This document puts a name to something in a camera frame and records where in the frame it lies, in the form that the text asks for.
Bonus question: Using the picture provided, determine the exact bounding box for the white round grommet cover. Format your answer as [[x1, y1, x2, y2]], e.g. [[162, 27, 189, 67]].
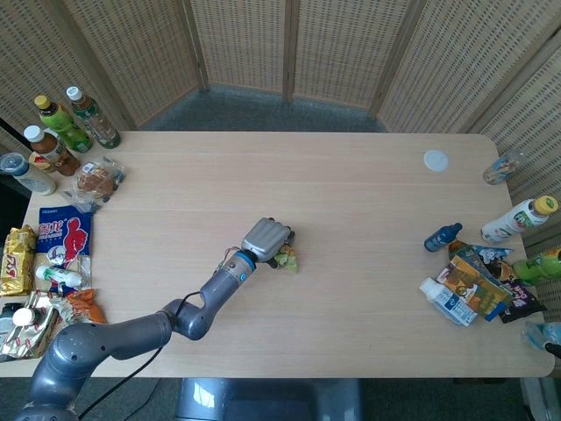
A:
[[423, 149, 451, 173]]

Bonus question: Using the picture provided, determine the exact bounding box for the white cap green tea bottle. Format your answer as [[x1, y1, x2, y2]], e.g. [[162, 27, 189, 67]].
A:
[[65, 86, 122, 150]]

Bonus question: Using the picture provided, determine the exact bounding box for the grey cap milky bottle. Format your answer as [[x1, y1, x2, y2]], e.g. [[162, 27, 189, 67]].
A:
[[0, 152, 58, 197]]

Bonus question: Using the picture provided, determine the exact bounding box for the dark purple snack bag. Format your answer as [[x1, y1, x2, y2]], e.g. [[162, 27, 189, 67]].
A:
[[493, 261, 547, 325]]

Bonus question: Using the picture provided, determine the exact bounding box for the small dark blue bottle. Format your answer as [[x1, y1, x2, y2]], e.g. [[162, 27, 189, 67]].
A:
[[423, 222, 464, 253]]

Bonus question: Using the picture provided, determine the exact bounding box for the blue white snack bag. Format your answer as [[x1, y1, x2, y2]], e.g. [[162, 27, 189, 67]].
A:
[[471, 244, 515, 265]]

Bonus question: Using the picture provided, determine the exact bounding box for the orange snack bag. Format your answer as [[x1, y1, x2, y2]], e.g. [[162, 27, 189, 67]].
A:
[[65, 288, 109, 325]]

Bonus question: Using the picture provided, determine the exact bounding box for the white blue milk bottle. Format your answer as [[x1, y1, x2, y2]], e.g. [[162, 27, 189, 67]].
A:
[[419, 276, 479, 328]]

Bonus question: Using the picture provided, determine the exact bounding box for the silver gold foil pack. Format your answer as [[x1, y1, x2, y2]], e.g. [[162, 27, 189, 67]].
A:
[[0, 291, 67, 361]]

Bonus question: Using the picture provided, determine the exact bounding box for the woven wooden folding screen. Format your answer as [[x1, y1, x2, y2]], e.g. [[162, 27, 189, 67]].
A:
[[0, 0, 561, 308]]

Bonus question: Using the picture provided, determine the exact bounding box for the light blue clear bottle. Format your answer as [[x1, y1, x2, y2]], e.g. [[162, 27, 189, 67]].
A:
[[520, 319, 561, 353]]

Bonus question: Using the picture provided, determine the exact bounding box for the green snack bag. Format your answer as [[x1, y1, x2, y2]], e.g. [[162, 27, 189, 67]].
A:
[[273, 245, 302, 275]]

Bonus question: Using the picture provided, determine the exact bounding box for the white cap brown tea bottle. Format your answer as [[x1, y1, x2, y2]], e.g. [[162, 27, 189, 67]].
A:
[[22, 125, 82, 177]]

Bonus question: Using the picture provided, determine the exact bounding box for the white bottle yellow cap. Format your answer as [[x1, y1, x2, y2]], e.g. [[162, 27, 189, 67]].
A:
[[480, 196, 560, 246]]

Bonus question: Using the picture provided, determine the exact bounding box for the yellow cap green drink bottle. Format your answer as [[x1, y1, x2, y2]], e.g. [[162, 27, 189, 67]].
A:
[[33, 95, 94, 154]]

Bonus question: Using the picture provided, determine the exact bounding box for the small white green yogurt bottle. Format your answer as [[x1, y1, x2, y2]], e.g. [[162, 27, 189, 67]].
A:
[[34, 264, 84, 289]]

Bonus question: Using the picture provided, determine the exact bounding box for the yellow brown snack bag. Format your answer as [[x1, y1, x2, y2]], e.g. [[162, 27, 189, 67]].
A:
[[435, 254, 515, 324]]

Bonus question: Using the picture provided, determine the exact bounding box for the clear wrapped bread package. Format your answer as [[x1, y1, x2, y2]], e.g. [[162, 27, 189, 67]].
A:
[[69, 156, 127, 214]]

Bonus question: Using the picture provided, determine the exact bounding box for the clear plastic bottle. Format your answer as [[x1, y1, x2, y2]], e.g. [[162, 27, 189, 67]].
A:
[[481, 148, 528, 186]]

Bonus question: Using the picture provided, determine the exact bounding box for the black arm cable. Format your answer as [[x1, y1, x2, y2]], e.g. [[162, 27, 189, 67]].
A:
[[78, 289, 207, 418]]

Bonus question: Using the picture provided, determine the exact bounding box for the grey robot torso base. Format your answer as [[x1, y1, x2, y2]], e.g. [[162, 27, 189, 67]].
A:
[[174, 376, 365, 421]]

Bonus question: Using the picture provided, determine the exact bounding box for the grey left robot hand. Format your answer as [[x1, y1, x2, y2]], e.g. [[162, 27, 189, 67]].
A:
[[239, 218, 297, 270]]

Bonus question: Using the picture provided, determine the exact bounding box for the gold snack bag red print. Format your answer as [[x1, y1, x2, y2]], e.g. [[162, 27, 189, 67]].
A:
[[0, 224, 39, 297]]

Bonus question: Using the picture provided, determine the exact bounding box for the bright green drink bottle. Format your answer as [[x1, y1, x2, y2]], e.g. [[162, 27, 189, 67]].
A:
[[511, 246, 561, 286]]

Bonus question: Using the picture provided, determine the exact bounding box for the blue snack bag red figure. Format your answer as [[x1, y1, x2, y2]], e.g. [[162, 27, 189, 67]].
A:
[[34, 204, 96, 299]]

